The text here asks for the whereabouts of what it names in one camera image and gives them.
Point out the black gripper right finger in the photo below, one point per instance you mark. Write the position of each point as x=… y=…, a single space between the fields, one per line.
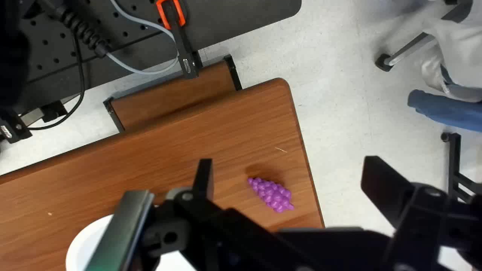
x=406 y=205

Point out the white dish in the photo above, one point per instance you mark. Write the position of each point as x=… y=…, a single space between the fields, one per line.
x=82 y=249

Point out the black perforated mounting board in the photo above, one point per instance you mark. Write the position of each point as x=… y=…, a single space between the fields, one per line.
x=126 y=28

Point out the wooden side table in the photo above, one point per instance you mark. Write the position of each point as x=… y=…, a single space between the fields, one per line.
x=252 y=133

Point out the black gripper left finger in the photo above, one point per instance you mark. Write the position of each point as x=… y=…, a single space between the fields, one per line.
x=201 y=195

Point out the orange black clamp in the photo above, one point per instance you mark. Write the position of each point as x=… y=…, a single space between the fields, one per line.
x=174 y=19

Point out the blue office chair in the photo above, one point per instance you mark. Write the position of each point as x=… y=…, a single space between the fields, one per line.
x=456 y=71

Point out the purple grape toy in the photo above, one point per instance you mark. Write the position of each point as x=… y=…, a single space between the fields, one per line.
x=272 y=193

